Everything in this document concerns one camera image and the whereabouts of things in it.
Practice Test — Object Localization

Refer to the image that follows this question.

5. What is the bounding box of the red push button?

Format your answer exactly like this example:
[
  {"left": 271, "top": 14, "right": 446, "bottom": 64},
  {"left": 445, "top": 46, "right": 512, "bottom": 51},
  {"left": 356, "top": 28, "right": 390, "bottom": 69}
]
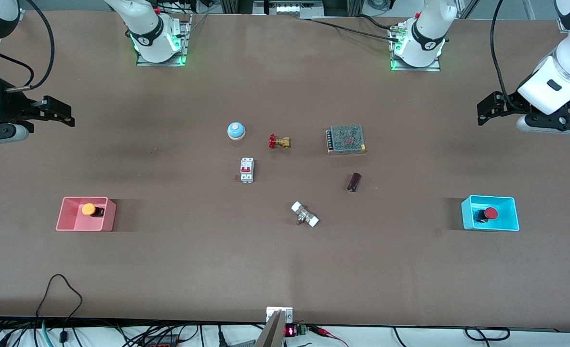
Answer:
[{"left": 474, "top": 207, "right": 499, "bottom": 224}]

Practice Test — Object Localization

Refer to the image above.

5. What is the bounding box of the pink plastic bin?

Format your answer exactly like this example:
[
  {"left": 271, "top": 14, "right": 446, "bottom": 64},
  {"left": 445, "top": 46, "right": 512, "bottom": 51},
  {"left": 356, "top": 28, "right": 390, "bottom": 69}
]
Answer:
[{"left": 56, "top": 197, "right": 117, "bottom": 232}]

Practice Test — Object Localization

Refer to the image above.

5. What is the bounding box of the blue plastic bin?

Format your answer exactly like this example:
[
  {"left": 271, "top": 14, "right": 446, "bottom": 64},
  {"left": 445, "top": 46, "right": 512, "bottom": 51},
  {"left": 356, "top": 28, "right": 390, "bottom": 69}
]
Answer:
[{"left": 461, "top": 195, "right": 520, "bottom": 232}]

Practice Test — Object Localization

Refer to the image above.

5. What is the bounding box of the metal mesh power supply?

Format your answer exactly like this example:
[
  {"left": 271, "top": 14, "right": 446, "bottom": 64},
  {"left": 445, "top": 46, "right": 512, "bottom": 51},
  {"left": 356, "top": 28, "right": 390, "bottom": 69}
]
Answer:
[{"left": 326, "top": 124, "right": 367, "bottom": 155}]

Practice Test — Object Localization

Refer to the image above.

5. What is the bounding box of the white capped metal valve fitting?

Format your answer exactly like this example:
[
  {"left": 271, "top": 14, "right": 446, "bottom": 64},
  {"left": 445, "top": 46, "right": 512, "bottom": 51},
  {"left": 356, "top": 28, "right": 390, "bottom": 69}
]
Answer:
[{"left": 291, "top": 201, "right": 320, "bottom": 228}]

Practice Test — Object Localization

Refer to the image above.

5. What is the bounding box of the black orange power strip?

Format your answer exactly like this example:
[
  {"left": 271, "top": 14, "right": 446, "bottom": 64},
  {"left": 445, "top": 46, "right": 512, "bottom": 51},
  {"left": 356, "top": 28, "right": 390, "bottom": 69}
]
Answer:
[{"left": 143, "top": 334, "right": 182, "bottom": 347}]

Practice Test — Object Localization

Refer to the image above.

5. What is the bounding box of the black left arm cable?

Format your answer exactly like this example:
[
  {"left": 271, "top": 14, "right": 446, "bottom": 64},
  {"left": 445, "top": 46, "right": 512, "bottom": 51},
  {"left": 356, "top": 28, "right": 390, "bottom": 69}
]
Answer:
[{"left": 490, "top": 0, "right": 512, "bottom": 99}]

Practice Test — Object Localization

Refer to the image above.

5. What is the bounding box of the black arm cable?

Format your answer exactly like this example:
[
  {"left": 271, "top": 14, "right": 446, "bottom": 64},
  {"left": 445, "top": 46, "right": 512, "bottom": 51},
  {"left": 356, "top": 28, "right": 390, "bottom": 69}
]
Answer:
[
  {"left": 0, "top": 0, "right": 55, "bottom": 91},
  {"left": 490, "top": 0, "right": 512, "bottom": 99}
]

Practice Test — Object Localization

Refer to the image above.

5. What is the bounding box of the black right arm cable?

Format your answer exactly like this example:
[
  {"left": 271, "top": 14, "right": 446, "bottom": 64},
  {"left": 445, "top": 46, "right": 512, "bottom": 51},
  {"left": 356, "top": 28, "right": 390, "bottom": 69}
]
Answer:
[{"left": 0, "top": 0, "right": 55, "bottom": 91}]

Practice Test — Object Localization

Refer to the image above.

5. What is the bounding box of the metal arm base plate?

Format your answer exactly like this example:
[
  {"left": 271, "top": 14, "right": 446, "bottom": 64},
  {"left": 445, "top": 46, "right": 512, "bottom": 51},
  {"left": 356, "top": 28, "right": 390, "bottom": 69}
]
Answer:
[
  {"left": 389, "top": 28, "right": 442, "bottom": 72},
  {"left": 136, "top": 13, "right": 192, "bottom": 67}
]

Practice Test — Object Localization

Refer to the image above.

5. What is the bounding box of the black cable on table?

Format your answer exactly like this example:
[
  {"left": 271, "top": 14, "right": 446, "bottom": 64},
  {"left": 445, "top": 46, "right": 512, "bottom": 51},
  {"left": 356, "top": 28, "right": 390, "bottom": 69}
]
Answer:
[{"left": 300, "top": 14, "right": 401, "bottom": 40}]

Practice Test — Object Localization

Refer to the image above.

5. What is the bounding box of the black looped cable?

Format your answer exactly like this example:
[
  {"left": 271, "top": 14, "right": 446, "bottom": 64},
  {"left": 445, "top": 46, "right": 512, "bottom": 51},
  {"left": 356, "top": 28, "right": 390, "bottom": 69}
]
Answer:
[{"left": 35, "top": 274, "right": 83, "bottom": 344}]

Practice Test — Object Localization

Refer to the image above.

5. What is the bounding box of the white circuit breaker red switch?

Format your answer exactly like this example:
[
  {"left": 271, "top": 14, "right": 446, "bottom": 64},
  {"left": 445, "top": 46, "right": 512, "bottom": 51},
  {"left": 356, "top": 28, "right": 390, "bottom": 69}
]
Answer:
[{"left": 239, "top": 158, "right": 255, "bottom": 184}]

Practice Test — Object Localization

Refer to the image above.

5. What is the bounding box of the black coiled cable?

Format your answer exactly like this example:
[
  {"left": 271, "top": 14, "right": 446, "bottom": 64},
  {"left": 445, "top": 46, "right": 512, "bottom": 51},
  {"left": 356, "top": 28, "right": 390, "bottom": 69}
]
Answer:
[{"left": 464, "top": 326, "right": 511, "bottom": 342}]

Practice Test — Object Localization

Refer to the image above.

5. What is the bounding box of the aluminium frame rack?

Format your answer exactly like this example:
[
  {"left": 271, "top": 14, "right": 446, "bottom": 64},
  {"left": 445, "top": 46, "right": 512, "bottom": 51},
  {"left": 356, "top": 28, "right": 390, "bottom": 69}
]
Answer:
[{"left": 221, "top": 0, "right": 363, "bottom": 18}]

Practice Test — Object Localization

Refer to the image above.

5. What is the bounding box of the red clip lead wire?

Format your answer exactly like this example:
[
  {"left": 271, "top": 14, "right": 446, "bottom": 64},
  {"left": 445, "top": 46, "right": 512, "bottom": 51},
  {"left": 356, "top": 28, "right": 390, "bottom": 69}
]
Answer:
[{"left": 308, "top": 325, "right": 349, "bottom": 347}]

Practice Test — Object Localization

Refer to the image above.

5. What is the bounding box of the grey camera mount bar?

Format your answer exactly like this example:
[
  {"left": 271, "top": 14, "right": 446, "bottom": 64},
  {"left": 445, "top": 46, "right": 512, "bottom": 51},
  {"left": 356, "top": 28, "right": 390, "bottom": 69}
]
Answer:
[{"left": 254, "top": 306, "right": 294, "bottom": 347}]

